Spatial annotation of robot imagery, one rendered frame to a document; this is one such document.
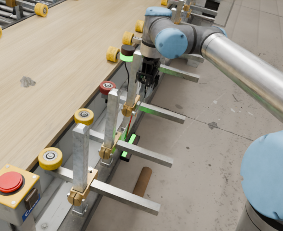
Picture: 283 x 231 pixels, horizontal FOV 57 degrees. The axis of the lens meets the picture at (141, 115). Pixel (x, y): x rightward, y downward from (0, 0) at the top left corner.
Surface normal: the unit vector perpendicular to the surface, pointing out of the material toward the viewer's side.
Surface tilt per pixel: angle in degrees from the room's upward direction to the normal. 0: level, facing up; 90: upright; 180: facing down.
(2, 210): 90
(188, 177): 0
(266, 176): 83
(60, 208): 0
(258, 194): 83
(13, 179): 0
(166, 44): 89
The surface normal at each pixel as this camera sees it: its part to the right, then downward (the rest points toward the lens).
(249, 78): -0.91, -0.13
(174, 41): 0.17, 0.64
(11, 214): -0.30, 0.58
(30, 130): 0.16, -0.75
